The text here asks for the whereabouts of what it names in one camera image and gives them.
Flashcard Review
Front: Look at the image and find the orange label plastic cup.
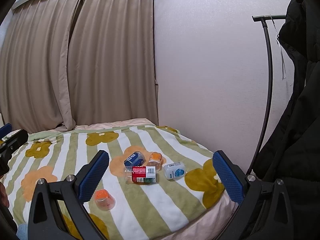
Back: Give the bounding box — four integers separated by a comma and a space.
94, 189, 116, 211

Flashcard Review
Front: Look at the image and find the red label plastic cup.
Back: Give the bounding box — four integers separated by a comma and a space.
124, 166, 157, 184

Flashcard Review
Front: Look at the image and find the blue label plastic cup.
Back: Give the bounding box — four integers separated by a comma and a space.
124, 151, 145, 167

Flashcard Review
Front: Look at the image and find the white blue label cup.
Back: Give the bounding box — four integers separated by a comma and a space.
163, 161, 186, 180

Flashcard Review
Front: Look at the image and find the small orange label cup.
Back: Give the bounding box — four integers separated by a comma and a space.
146, 152, 163, 172

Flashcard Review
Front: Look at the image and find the person hand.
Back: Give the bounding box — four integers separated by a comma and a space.
0, 183, 10, 208

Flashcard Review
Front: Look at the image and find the light blue fluffy cloth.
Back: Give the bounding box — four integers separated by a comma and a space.
16, 223, 28, 240

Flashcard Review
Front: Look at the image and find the black hanging jacket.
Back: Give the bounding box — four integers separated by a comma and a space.
253, 0, 319, 239

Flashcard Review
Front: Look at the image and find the green striped flower blanket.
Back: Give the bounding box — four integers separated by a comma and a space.
2, 125, 234, 239

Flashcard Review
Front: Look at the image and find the beige curtain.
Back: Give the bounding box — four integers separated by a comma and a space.
1, 0, 158, 133

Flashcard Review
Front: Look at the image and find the black clothes rack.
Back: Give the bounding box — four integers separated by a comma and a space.
246, 14, 286, 176

